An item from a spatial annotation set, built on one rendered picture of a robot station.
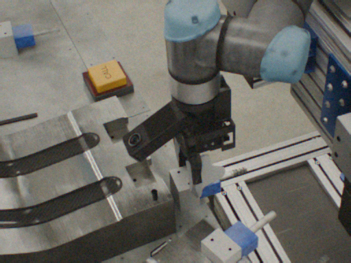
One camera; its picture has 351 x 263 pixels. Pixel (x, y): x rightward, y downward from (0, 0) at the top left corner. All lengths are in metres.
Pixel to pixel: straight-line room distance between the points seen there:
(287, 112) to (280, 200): 0.59
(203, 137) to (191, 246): 0.17
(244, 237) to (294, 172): 0.96
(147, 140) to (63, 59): 0.49
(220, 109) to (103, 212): 0.24
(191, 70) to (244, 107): 1.54
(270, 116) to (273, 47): 1.56
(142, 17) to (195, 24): 1.99
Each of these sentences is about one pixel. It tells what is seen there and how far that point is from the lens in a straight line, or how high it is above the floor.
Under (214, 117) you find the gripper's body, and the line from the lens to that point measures 1.10.
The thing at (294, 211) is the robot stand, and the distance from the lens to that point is 1.97.
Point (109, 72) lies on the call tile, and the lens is 1.43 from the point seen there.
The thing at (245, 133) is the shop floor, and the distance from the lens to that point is 2.44.
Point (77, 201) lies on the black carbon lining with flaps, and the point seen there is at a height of 0.88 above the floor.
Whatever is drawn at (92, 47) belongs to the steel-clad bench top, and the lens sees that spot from 1.55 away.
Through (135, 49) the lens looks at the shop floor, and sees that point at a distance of 2.78.
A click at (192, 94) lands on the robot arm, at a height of 1.07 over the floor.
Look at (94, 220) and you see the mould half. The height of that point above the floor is 0.89.
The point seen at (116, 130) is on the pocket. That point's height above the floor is 0.86.
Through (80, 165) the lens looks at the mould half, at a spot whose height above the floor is 0.89.
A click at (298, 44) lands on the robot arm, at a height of 1.18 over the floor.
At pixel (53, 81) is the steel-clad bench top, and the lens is 1.49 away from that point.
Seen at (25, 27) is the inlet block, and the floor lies 0.84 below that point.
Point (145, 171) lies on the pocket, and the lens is 1.20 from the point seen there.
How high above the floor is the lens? 1.78
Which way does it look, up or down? 47 degrees down
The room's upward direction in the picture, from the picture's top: 5 degrees counter-clockwise
